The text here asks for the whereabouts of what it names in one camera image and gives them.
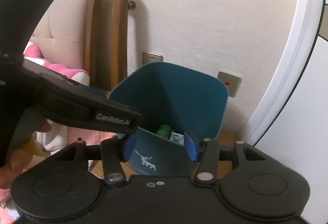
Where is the pink plush toy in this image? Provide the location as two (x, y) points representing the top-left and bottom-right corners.
(23, 43), (91, 86)

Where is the beige wall socket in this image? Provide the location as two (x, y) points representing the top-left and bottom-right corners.
(142, 51), (164, 64)

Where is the person's left hand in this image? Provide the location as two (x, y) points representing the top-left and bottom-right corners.
(0, 122), (52, 189)

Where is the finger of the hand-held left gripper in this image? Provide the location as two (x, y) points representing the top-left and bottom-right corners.
(24, 59), (108, 98)
(38, 73), (143, 135)

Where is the teal deer print trash bin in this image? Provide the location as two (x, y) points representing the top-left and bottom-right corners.
(108, 61), (229, 176)

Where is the wooden nightstand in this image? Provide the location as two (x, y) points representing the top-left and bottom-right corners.
(88, 131), (244, 180)

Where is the toothpaste box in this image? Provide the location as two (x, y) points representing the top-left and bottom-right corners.
(168, 132), (186, 147)

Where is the pastel printed bedsheet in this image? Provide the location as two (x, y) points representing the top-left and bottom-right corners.
(0, 128), (124, 224)

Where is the green can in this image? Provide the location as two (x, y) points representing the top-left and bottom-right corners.
(156, 124), (172, 140)

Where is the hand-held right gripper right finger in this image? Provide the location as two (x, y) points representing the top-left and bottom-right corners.
(184, 130), (269, 185)

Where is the grey white cloth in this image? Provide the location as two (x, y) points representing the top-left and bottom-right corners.
(36, 128), (68, 157)

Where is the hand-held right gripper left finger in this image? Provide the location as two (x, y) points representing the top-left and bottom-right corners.
(51, 134), (138, 186)

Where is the beige wall switch red light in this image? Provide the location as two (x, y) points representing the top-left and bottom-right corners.
(217, 70), (242, 98)

